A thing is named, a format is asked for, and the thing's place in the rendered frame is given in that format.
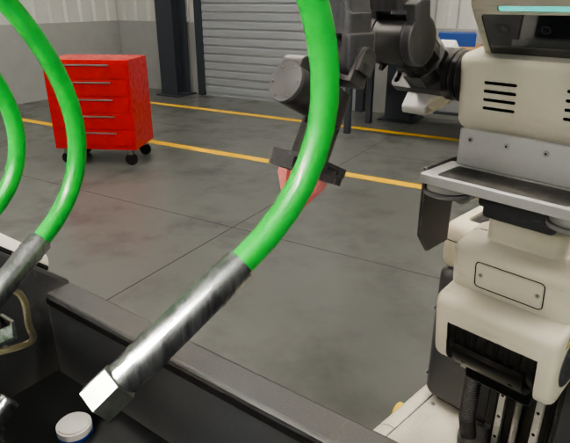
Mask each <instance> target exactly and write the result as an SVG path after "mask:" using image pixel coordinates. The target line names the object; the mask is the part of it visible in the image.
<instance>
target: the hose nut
mask: <svg viewBox="0 0 570 443"><path fill-rule="evenodd" d="M109 370H110V368H109V365H108V364H107V365H106V366H105V367H104V368H103V369H102V370H101V371H100V372H99V373H98V374H97V375H96V376H95V377H94V378H93V379H92V380H91V381H90V382H89V383H88V384H87V385H86V386H85V387H83V389H82V391H81V392H80V396H81V397H82V398H83V400H84V401H85V402H86V403H87V405H88V406H89V408H90V409H91V411H92V412H94V413H95V414H97V415H98V416H100V417H101V418H103V419H105V420H106V421H108V422H110V421H111V420H112V419H114V418H115V417H116V416H117V415H118V414H119V413H120V412H121V411H122V410H123V409H124V408H125V407H126V406H127V405H128V404H129V403H130V402H131V401H132V400H133V399H134V395H135V393H134V392H131V393H130V392H127V391H125V390H124V389H123V388H122V387H120V385H119V384H118V383H117V382H116V381H115V380H113V378H112V377H111V375H110V372H109Z"/></svg>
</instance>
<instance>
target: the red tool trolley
mask: <svg viewBox="0 0 570 443"><path fill-rule="evenodd" d="M59 57H60V59H61V62H62V64H63V65H64V67H65V69H66V70H67V72H68V75H69V78H70V80H71V82H72V84H73V86H74V88H75V91H76V95H77V98H78V100H79V103H80V106H81V110H82V114H83V120H84V125H85V133H86V143H87V153H88V152H90V151H91V150H92V149H119V150H127V151H128V155H127V156H126V162H127V163H128V164H130V165H135V164H136V163H137V162H138V157H137V156H136V155H135V154H134V151H135V150H137V149H140V151H141V153H142V154H144V155H147V154H148V153H150V151H151V147H150V145H149V144H148V142H149V141H150V140H151V139H153V138H154V135H153V126H152V116H151V107H150V97H149V88H148V71H147V62H146V56H145V55H137V54H65V55H60V56H59ZM43 72H44V70H43ZM44 77H45V83H46V88H47V97H48V103H49V108H50V113H51V119H52V124H53V130H54V139H55V145H56V148H58V149H64V153H63V155H62V159H63V161H64V162H65V163H66V162H67V156H68V144H67V135H66V128H65V123H64V119H63V116H62V112H61V108H60V105H59V102H58V100H57V97H56V95H55V93H54V89H53V87H52V85H51V84H50V82H49V80H48V78H47V75H46V73H45V72H44Z"/></svg>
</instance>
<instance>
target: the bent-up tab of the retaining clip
mask: <svg viewBox="0 0 570 443"><path fill-rule="evenodd" d="M0 324H1V329H2V330H3V331H5V332H7V333H8V334H10V335H11V336H13V337H16V338H17V332H16V327H15V322H14V320H12V319H11V318H9V317H8V316H6V315H4V314H3V313H2V314H0Z"/></svg>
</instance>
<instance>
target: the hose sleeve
mask: <svg viewBox="0 0 570 443"><path fill-rule="evenodd" d="M252 273H253V272H252V271H251V270H250V269H249V268H248V266H247V265H246V264H245V263H244V262H243V261H242V260H241V259H240V258H239V257H238V256H237V255H236V254H235V253H233V252H232V251H231V252H228V251H227V252H226V253H225V254H224V255H223V256H222V257H221V258H220V259H219V260H218V261H217V262H216V263H215V264H214V265H211V266H210V267H209V270H208V271H206V272H205V273H204V274H203V275H202V276H200V277H199V278H198V279H197V281H196V282H195V283H194V284H193V285H192V286H191V287H190V288H189V289H188V290H187V291H186V292H185V293H184V294H182V295H181V296H180V297H179V298H178V299H177V300H176V301H175V302H174V303H173V304H172V305H171V306H170V307H169V308H168V309H167V310H166V311H165V312H164V313H163V314H162V315H161V316H160V317H158V318H157V319H156V320H155V321H154V322H153V323H152V324H151V325H150V326H149V327H148V328H147V329H146V330H145V331H144V332H142V333H141V334H140V335H139V336H138V338H137V339H136V340H135V341H133V342H132V344H130V345H129V346H128V347H126V349H125V351H123V352H122V353H121V354H120V355H119V356H118V358H117V359H115V360H114V361H113V362H112V363H111V364H110V366H109V368H110V370H109V372H110V375H111V377H112V378H113V380H115V381H116V382H117V383H118V384H119V385H120V387H122V388H123V389H124V390H125V391H127V392H130V393H131V392H134V393H135V392H137V391H138V390H139V389H140V388H141V387H142V386H143V385H144V384H145V383H146V382H147V381H148V380H149V379H150V378H151V377H153V376H155V375H156V374H157V371H158V370H159V369H160V368H161V367H162V366H163V365H165V364H167V363H168V362H169V361H170V358H171V357H172V356H173V355H174V354H175V353H176V352H177V351H178V350H180V349H181V348H182V347H183V346H184V345H185V344H186V343H187V342H188V341H189V340H190V339H191V338H192V337H193V336H194V335H195V334H196V333H197V332H198V331H199V330H200V329H201V328H202V327H203V326H204V325H205V324H206V323H207V322H208V321H209V320H210V319H211V318H212V317H213V316H214V315H215V314H216V313H217V312H218V311H219V310H220V309H221V308H222V307H223V308H224V307H225V306H226V305H227V302H228V301H229V300H230V299H231V298H232V297H233V296H234V295H237V294H238V293H239V291H240V290H241V289H242V288H243V287H244V286H245V285H246V284H247V283H248V282H249V281H250V280H251V279H252V278H253V276H252V275H251V274H252Z"/></svg>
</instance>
